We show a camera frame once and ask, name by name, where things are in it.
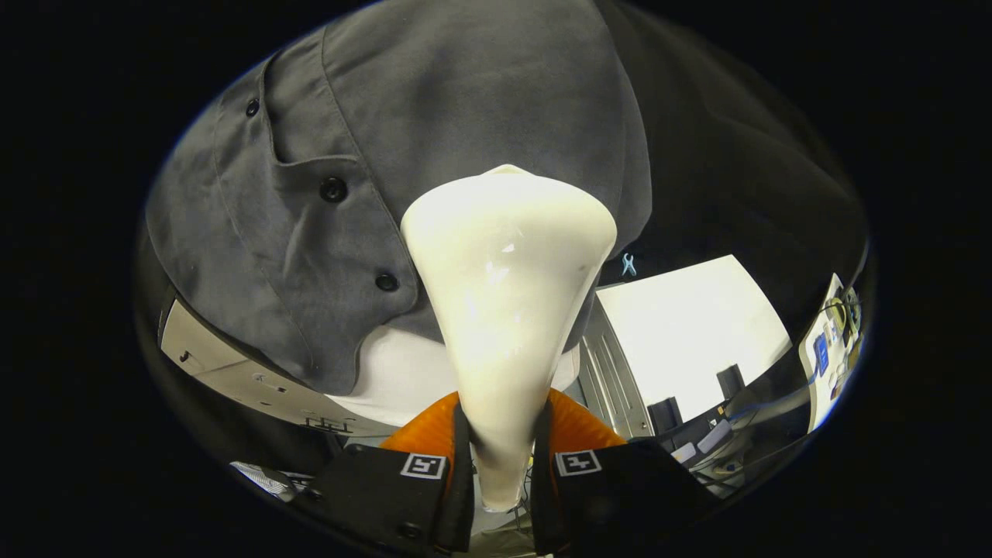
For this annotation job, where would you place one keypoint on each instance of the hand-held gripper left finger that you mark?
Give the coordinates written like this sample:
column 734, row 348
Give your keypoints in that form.
column 463, row 480

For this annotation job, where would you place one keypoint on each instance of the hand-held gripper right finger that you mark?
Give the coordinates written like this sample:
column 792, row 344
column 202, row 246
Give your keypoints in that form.
column 544, row 480

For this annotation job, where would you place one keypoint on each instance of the grey button-up shirt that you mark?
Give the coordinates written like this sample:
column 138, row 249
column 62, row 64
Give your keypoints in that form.
column 310, row 256

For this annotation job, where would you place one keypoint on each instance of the white drawer unit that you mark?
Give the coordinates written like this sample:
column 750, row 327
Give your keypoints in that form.
column 612, row 372

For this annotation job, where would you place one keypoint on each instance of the small black box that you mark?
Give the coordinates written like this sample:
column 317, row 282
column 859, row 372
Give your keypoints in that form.
column 665, row 415
column 730, row 381

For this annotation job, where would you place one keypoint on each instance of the white mesh object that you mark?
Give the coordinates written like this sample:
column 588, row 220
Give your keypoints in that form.
column 267, row 479

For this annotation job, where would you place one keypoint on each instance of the light blue clip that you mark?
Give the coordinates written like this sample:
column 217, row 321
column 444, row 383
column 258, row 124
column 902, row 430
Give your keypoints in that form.
column 628, row 265

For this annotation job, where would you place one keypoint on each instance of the grey cabinet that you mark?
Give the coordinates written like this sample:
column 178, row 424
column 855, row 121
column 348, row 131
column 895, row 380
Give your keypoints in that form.
column 232, row 372

